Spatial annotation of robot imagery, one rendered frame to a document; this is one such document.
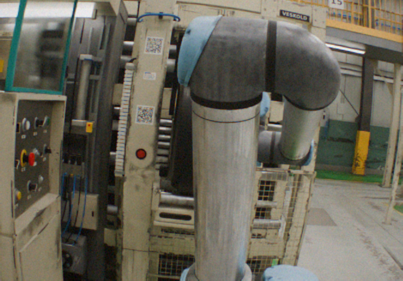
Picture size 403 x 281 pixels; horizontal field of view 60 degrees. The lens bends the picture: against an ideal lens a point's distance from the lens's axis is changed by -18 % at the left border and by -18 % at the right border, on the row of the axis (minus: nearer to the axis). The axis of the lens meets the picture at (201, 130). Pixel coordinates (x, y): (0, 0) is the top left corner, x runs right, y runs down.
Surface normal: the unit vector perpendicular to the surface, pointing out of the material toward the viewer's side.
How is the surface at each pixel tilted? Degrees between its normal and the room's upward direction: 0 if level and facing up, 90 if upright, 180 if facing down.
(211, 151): 115
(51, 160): 90
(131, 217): 90
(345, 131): 90
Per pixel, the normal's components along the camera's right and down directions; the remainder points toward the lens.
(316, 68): 0.41, 0.25
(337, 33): -0.10, 0.04
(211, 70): -0.32, 0.53
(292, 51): 0.12, 0.00
